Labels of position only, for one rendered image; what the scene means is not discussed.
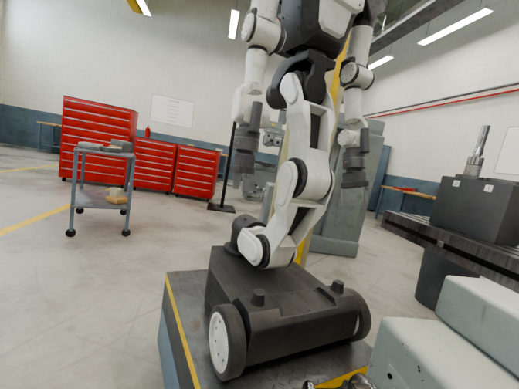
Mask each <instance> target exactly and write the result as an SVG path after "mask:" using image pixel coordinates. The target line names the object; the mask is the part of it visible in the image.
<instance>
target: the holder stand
mask: <svg viewBox="0 0 519 389"><path fill-rule="evenodd" d="M429 223H431V224H434V225H438V226H441V227H444V228H448V229H450V230H453V231H455V232H459V233H462V234H464V235H468V236H471V237H474V238H478V239H480V240H483V241H485V242H489V243H492V244H498V245H514V246H517V245H518V243H519V182H518V181H509V180H504V179H498V178H481V177H476V176H471V175H465V174H456V175H455V177H450V176H444V175H443V176H442V179H441V182H440V185H439V189H438V192H437V195H436V200H435V202H434V205H433V208H432V213H431V215H430V219H429Z"/></svg>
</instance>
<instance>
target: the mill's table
mask: <svg viewBox="0 0 519 389"><path fill-rule="evenodd" d="M429 219H430V217H426V216H421V215H420V216H419V215H412V214H406V213H401V212H394V211H387V210H385V212H384V215H383V219H382V223H381V228H383V229H385V230H387V231H389V232H392V233H394V234H396V235H398V236H400V237H402V238H404V239H406V240H408V241H410V242H413V243H415V244H417V245H419V246H421V247H423V248H424V249H427V250H429V251H430V252H433V253H436V254H437V255H440V256H442V257H443V258H445V259H448V260H450V261H451V262H454V263H456V264H457V265H460V266H462V267H464V268H466V269H469V270H470V271H472V272H475V273H476V274H478V275H480V276H483V277H485V278H487V279H489V280H491V281H493V282H495V283H497V284H499V285H501V286H504V287H506V288H508V289H510V290H512V291H514V292H516V293H518V294H519V246H514V245H498V244H492V243H489V242H485V241H483V240H480V239H478V238H474V237H471V236H468V235H464V234H462V233H459V232H455V231H453V230H450V229H448V228H444V227H441V226H438V225H434V224H431V223H429Z"/></svg>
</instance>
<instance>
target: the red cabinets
mask: <svg viewBox="0 0 519 389"><path fill-rule="evenodd" d="M138 114H139V113H138V112H137V111H135V110H132V109H128V108H124V107H117V106H113V105H109V104H105V103H98V102H94V101H90V100H84V99H80V98H76V97H71V96H64V95H63V115H62V130H61V143H60V156H59V177H61V178H62V181H66V178H73V156H74V151H73V149H74V148H75V147H78V142H90V143H95V144H103V146H104V147H109V145H110V144H111V139H115V140H123V141H127V142H131V143H133V150H132V153H133V154H134V156H136V159H135V166H134V180H133V186H134V187H133V190H136V187H139V188H149V189H154V190H159V191H166V195H168V192H170V191H171V192H172V190H173V189H174V191H173V193H176V194H175V197H178V194H182V195H191V196H195V197H200V198H207V202H209V199H212V197H213V196H214V195H215V186H216V181H217V176H218V170H219V161H220V156H221V151H214V150H210V149H205V148H201V147H193V146H189V145H184V144H176V143H172V142H167V141H163V140H155V139H151V138H146V137H137V136H136V133H137V119H138ZM82 155H83V152H79V155H78V166H77V178H76V179H79V180H80V177H81V166H82ZM126 170H127V158H125V157H114V156H108V155H102V154H91V153H86V160H85V170H84V180H85V181H97V182H103V183H109V184H121V186H120V188H124V185H125V178H126Z"/></svg>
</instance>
